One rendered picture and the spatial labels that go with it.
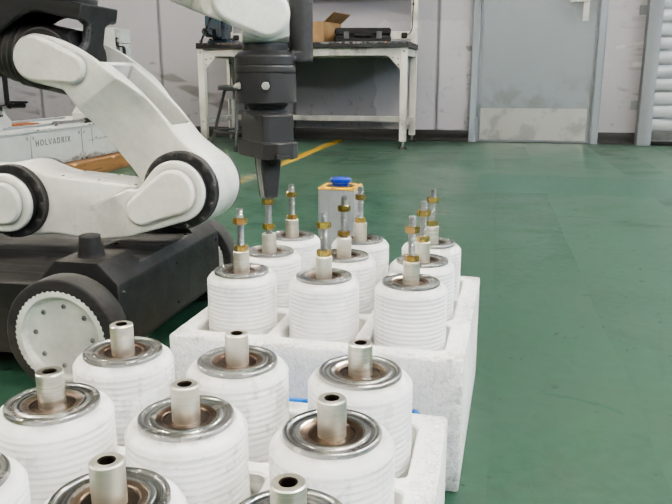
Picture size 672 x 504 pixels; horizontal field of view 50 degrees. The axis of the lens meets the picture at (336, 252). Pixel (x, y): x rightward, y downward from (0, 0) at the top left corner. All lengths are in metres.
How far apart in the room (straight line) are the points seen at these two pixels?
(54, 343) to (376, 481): 0.84
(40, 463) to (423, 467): 0.32
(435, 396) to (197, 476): 0.42
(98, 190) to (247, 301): 0.55
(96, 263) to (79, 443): 0.68
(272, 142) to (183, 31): 5.58
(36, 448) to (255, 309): 0.44
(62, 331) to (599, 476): 0.85
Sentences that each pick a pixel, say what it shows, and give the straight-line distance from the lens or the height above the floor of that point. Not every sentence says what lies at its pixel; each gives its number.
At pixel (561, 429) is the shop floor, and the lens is 1.16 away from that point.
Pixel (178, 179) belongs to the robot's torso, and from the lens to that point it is 1.31.
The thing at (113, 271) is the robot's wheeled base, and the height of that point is 0.19.
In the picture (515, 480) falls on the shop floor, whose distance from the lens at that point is 1.02.
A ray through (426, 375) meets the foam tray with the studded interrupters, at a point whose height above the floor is 0.16.
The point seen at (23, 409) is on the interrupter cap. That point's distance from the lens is 0.65.
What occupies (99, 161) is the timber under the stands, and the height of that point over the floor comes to 0.07.
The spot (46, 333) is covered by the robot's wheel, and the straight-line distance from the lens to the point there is 1.29.
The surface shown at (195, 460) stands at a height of 0.24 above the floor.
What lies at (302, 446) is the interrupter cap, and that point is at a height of 0.25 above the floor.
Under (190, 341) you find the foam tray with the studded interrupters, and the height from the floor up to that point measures 0.17.
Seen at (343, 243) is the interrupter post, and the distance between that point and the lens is 1.07.
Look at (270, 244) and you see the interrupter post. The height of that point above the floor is 0.27.
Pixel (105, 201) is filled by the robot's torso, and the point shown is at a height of 0.29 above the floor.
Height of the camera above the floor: 0.51
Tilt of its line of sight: 14 degrees down
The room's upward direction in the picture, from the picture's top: straight up
